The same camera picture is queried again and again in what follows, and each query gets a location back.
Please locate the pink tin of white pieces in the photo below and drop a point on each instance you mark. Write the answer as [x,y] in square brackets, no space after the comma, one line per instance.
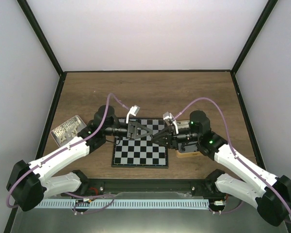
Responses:
[67,130]

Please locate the light blue slotted cable duct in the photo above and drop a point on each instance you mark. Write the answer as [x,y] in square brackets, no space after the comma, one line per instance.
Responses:
[194,204]

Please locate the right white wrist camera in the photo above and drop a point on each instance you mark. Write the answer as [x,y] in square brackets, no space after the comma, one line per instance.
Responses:
[170,120]

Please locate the black cage frame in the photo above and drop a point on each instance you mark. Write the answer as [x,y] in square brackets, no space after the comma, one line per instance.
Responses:
[267,10]

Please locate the black and white chessboard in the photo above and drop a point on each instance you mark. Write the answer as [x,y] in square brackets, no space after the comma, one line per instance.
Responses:
[138,153]

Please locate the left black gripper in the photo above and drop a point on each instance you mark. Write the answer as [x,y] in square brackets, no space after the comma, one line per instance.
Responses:
[133,128]

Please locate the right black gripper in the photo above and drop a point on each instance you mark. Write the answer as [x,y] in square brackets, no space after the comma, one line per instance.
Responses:
[172,142]

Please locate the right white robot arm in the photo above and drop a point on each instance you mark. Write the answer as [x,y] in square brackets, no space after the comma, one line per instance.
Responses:
[269,194]

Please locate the yellow tin of black pieces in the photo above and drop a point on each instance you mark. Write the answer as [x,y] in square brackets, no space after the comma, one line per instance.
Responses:
[186,149]

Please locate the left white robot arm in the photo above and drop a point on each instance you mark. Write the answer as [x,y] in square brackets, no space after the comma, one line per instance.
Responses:
[30,183]

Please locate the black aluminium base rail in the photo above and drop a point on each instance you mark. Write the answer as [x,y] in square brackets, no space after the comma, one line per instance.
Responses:
[101,186]

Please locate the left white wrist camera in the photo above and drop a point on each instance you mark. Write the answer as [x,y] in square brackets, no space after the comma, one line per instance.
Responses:
[132,112]

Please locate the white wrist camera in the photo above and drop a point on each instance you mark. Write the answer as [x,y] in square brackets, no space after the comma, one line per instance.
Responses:
[132,112]
[170,120]

